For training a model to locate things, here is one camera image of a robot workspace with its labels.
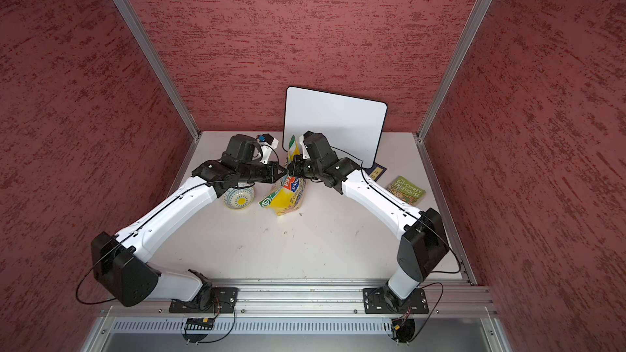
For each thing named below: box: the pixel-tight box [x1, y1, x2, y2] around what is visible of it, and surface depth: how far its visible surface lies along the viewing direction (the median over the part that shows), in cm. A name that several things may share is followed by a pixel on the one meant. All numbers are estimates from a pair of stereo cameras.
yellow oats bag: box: [259, 134, 307, 217], surface depth 83 cm
